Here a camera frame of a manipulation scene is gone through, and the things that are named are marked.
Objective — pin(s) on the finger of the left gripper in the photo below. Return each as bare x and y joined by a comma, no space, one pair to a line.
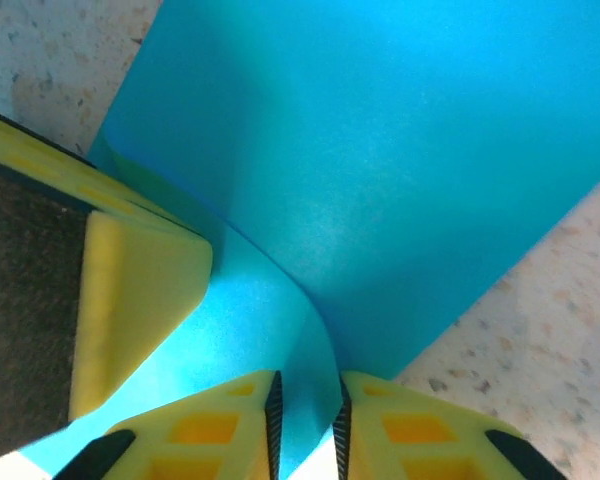
30,300

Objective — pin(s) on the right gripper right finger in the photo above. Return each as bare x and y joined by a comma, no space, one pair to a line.
405,440

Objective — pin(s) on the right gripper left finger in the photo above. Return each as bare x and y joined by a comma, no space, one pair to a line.
205,440

